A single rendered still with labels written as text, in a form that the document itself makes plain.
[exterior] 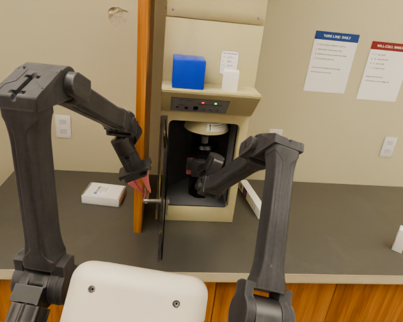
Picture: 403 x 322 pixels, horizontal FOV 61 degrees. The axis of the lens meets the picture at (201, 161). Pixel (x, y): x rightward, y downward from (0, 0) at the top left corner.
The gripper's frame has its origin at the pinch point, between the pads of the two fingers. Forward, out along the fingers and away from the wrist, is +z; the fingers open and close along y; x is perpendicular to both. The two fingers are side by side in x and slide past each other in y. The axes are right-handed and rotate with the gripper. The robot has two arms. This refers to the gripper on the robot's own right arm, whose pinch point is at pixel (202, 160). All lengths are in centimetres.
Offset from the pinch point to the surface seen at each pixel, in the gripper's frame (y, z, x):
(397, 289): -75, -35, 35
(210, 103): 1.2, -17.5, -28.0
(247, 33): -10, -10, -50
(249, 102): -11.2, -19.2, -29.6
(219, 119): -3.6, -9.6, -20.7
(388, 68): -90, 33, -39
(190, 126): 6.4, -4.2, -15.7
